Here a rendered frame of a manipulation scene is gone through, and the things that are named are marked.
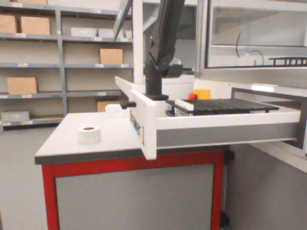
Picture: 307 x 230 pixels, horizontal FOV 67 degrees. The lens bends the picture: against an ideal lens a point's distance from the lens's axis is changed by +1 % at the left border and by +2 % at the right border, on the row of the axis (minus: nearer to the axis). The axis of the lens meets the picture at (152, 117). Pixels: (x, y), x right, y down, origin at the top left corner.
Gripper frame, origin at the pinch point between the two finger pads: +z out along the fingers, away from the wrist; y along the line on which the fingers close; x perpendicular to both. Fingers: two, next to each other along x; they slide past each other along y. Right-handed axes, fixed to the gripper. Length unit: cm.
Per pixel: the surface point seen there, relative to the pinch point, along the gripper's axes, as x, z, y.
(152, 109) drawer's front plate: 17.3, -10.9, -33.7
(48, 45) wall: 11, -58, 401
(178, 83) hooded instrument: -42, -8, 49
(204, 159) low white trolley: -10.8, 11.3, -14.7
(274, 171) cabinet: -17.6, 8.7, -34.1
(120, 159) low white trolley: 15.5, 8.6, -8.0
